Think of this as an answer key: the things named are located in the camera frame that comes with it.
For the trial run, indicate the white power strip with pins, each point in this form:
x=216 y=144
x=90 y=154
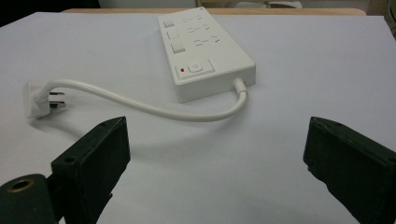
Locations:
x=204 y=59

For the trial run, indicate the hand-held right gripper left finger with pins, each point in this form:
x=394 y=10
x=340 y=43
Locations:
x=90 y=165

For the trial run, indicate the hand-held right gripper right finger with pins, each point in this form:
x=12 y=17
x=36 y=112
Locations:
x=351 y=161

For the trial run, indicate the white power plug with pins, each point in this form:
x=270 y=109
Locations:
x=39 y=101

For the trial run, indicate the white table cover sheet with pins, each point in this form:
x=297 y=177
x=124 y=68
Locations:
x=249 y=155

